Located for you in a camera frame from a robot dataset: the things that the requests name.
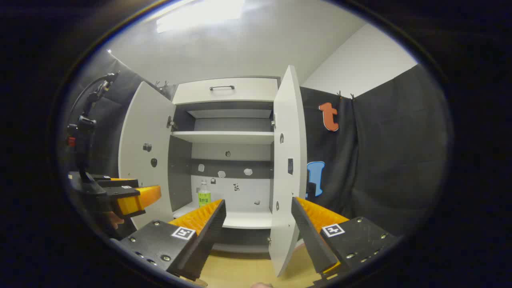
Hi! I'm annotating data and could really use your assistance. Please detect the white cabinet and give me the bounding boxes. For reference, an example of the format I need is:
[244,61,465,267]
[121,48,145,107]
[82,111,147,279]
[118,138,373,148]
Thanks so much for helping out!
[167,77,280,254]

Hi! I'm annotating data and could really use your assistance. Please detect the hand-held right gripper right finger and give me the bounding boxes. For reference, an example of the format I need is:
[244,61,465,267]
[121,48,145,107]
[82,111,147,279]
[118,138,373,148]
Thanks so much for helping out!
[291,196,400,285]

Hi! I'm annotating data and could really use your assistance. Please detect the green label bottle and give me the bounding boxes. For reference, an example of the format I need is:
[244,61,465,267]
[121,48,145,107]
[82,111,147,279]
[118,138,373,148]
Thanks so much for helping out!
[198,180,212,207]

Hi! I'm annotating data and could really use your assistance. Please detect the round brown coaster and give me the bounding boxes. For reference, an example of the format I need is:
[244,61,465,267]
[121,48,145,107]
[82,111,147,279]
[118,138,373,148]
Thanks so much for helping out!
[182,276,208,288]

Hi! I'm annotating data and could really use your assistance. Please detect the white door with camera sticker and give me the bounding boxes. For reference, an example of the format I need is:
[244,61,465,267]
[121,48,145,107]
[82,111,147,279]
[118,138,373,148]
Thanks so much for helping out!
[118,81,176,230]

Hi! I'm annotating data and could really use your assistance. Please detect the white door with headphones sticker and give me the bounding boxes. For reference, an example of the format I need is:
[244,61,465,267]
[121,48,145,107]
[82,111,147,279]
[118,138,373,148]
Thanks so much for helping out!
[269,65,308,277]

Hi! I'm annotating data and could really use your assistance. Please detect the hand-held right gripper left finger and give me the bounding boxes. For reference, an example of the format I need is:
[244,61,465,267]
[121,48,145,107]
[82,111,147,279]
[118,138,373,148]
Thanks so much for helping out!
[110,199,227,282]

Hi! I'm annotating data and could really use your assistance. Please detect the black backdrop cloth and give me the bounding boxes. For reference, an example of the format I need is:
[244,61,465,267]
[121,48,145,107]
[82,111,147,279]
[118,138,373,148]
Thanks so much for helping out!
[66,50,450,240]

